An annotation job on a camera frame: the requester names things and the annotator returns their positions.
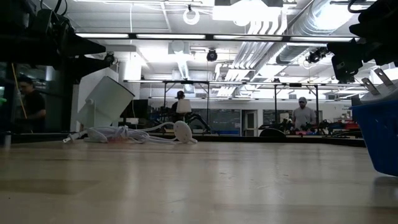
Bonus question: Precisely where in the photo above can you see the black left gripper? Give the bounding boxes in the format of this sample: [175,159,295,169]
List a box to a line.
[30,8,113,84]

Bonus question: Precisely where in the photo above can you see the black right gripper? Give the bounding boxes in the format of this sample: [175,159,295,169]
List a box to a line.
[326,0,398,84]

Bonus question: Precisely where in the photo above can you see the small dark round object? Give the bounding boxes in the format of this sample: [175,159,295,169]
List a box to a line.
[359,67,398,104]

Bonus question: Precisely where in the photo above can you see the long ceiling light strip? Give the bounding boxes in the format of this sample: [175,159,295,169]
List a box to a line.
[213,34,284,41]
[75,32,130,39]
[290,37,355,43]
[136,34,206,40]

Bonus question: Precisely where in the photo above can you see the white desk lamp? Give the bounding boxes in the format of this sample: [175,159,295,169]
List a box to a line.
[76,75,136,143]

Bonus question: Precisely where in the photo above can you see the person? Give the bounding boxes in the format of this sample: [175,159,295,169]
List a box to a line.
[16,76,47,133]
[291,96,317,131]
[170,90,187,123]

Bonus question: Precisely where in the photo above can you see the black monitor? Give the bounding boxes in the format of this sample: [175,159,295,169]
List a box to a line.
[119,99,149,119]

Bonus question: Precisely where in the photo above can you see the blue plastic basket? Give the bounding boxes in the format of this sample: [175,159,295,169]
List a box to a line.
[349,98,398,177]

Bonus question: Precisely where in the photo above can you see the white shade table lamp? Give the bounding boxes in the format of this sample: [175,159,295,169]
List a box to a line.
[175,98,193,114]

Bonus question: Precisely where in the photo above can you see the grey glass door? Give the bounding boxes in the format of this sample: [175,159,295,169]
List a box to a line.
[242,109,259,137]

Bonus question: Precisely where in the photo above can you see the silver ventilation duct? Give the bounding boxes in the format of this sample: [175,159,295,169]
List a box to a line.
[276,0,355,63]

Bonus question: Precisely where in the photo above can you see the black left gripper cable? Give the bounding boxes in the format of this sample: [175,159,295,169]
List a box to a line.
[39,0,68,18]

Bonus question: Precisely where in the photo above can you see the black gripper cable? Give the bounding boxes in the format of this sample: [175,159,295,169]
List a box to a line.
[39,0,68,18]
[347,0,376,14]

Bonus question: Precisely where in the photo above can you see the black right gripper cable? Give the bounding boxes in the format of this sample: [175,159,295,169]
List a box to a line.
[347,0,376,14]

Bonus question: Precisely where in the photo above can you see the thin yellow cable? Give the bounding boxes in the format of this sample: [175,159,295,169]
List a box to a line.
[11,63,29,121]

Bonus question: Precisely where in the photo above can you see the black aluminium table frame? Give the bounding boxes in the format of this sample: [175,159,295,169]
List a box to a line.
[12,132,366,149]

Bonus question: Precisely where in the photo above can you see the black metal rig frame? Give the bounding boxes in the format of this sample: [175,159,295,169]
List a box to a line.
[161,80,211,133]
[273,83,320,134]

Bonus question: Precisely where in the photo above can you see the white ring ceiling lamp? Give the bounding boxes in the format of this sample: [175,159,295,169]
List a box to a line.
[182,8,200,26]

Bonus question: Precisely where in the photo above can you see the white lamp cable with switch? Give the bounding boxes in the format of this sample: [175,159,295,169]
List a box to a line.
[62,120,198,145]

